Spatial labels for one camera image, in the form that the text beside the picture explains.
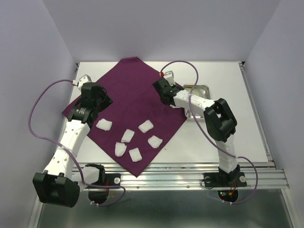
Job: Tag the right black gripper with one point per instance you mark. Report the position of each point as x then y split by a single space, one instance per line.
173 86

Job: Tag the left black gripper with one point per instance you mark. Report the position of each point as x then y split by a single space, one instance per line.
107 101

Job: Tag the packaged gauze bag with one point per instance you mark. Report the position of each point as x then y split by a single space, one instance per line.
199 92

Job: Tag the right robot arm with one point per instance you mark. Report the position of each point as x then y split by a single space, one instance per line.
219 120

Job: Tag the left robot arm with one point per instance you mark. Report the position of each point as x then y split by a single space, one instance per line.
57 184

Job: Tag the stainless steel tray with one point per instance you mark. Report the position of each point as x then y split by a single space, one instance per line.
188 87

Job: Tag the purple cloth drape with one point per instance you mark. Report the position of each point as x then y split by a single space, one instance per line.
129 85

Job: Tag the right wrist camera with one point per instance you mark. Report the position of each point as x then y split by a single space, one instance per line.
169 76

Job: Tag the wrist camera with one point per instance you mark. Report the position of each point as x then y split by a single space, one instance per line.
169 76
84 79

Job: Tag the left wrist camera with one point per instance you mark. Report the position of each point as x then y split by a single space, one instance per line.
84 79

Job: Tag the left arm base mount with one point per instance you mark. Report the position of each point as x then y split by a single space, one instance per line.
105 197

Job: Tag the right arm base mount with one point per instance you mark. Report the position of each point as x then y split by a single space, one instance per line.
227 188

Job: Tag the aluminium rail frame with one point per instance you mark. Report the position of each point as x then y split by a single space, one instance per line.
168 193

